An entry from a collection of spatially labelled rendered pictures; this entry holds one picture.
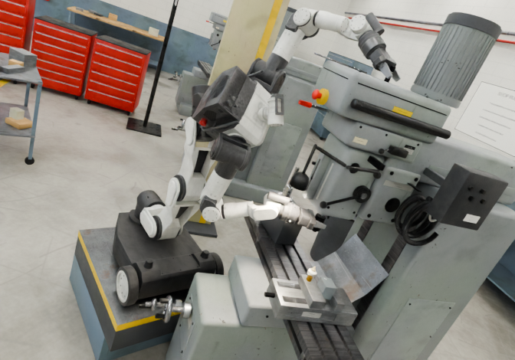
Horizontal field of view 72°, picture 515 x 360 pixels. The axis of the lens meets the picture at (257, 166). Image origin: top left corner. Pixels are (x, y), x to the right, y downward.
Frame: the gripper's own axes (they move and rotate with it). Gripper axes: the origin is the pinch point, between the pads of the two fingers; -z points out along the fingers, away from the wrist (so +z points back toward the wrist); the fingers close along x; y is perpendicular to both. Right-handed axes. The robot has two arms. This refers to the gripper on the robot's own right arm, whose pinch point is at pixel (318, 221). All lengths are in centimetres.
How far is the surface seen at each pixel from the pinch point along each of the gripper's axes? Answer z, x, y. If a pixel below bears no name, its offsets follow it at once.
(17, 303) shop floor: 135, 25, 124
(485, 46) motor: -27, -2, -90
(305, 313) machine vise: 0.7, -32.2, 23.9
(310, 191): 10.9, -4.9, -14.9
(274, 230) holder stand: 11.4, 21.4, 22.6
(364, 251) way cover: -33.6, 12.3, 13.7
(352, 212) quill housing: -8.4, -8.1, -12.9
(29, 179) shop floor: 204, 156, 124
